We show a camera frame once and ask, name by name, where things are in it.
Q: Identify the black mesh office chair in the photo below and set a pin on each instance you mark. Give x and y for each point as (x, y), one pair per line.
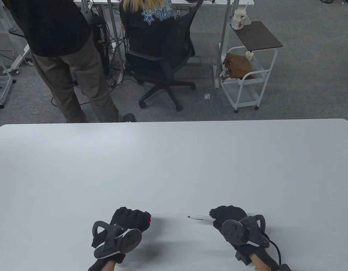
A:
(162, 70)

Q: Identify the person's left forearm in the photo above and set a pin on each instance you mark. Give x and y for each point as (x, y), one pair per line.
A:
(108, 266)

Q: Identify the dark brown side table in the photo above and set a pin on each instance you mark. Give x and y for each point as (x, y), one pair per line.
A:
(255, 35)

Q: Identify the black hand tracker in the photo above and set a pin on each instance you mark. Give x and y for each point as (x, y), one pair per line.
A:
(131, 240)
(233, 231)

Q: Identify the brown bag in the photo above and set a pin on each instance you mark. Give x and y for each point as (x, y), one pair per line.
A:
(238, 66)

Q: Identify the black left hand tracker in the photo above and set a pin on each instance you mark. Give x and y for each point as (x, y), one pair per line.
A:
(131, 240)

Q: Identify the person's right hand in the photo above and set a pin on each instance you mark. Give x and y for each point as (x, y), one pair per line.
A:
(230, 213)

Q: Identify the black computer tower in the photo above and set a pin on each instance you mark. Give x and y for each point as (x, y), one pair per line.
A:
(102, 42)

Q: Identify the white marker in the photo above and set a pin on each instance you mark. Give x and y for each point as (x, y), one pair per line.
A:
(200, 217)

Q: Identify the white stand foot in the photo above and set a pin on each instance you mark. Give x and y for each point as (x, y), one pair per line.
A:
(17, 60)

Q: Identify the person's right forearm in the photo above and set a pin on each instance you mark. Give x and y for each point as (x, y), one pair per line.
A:
(260, 262)

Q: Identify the white rolling cart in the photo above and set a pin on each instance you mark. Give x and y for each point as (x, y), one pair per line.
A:
(241, 96)

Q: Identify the person's left hand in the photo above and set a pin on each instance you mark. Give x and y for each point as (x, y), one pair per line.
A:
(128, 217)

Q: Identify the white drink cup with straw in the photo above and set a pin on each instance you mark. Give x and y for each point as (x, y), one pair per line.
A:
(238, 19)

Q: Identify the white desk with metal legs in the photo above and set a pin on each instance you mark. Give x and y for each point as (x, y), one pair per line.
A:
(226, 34)

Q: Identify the small white paper cup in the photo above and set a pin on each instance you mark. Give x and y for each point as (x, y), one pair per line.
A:
(249, 56)

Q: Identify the black right hand tracker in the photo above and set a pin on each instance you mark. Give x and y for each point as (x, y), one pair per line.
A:
(233, 231)

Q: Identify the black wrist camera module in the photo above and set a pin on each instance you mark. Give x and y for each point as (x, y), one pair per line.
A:
(244, 257)

